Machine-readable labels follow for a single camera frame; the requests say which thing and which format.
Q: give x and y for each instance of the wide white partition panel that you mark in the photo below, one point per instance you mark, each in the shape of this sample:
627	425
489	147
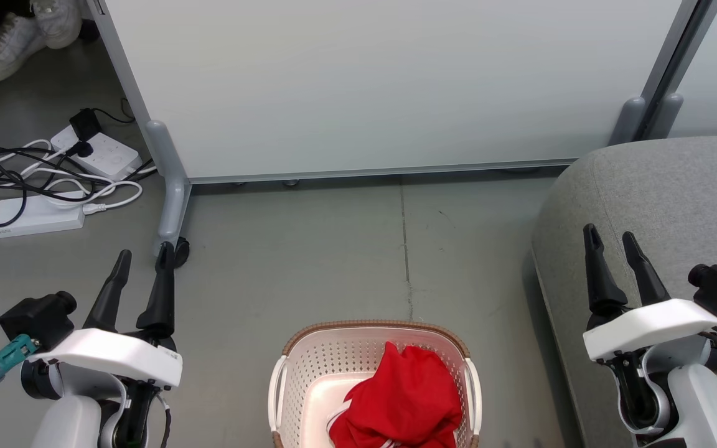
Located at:
383	81

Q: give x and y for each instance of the grey partition foot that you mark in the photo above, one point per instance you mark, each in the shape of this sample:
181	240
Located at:
172	193
666	115
629	121

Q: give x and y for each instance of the white sneaker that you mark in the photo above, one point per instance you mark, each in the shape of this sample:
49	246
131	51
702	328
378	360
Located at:
7	50
56	22

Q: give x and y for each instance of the black caster wheel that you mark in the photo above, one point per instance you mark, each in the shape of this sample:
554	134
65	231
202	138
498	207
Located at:
182	252

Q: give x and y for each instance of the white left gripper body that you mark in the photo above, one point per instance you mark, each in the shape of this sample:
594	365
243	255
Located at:
112	354

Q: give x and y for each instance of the white rectangular power brick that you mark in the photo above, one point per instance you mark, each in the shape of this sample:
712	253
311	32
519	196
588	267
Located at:
38	216

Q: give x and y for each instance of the white perforated laundry basket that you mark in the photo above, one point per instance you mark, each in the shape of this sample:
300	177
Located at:
315	379

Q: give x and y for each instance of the red sports jersey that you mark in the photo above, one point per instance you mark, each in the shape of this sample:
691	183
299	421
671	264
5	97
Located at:
405	398

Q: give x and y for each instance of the grey fabric sofa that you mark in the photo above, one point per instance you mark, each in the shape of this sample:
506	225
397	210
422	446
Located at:
663	199

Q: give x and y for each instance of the black power adapter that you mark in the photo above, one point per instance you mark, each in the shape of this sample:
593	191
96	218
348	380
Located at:
86	123

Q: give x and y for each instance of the white power strip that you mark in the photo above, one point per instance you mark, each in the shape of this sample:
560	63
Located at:
109	155

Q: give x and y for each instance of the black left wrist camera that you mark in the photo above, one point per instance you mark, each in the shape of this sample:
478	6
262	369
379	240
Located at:
38	317

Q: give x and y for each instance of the teal left camera connector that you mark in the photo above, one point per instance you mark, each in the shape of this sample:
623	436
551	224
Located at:
10	356

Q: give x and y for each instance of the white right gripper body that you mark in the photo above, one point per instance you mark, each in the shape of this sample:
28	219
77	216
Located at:
651	323

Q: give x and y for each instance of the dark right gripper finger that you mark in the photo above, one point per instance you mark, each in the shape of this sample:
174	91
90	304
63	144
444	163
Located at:
645	277
598	280

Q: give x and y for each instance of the black plug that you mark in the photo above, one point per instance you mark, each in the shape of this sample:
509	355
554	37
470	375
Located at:
79	149

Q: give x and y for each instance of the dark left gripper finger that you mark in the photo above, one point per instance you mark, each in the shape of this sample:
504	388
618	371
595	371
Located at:
109	295
160	298

